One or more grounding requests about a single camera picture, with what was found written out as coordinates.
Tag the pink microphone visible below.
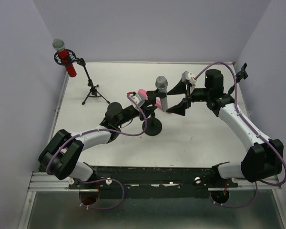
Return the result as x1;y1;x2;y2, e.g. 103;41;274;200
138;89;163;111

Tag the silver microphone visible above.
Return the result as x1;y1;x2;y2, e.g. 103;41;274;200
155;76;168;112

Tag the black round-base stand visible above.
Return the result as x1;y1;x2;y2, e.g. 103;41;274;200
142;89;169;136
228;63;248;95

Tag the black tripod microphone stand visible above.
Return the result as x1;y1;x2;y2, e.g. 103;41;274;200
53;49;111;105

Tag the red glitter microphone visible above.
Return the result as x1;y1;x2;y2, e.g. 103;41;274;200
52;39;77;77

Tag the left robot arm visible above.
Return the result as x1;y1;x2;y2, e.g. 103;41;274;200
38;101;157;182

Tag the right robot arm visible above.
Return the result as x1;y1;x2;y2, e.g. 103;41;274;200
167;69;284;182

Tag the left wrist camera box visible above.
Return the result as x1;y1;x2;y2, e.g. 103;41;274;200
127;92;144;107

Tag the black mounting rail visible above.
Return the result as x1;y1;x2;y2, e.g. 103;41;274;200
69;166;238;199

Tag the aluminium frame rail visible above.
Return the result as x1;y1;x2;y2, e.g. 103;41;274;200
28;62;281;191

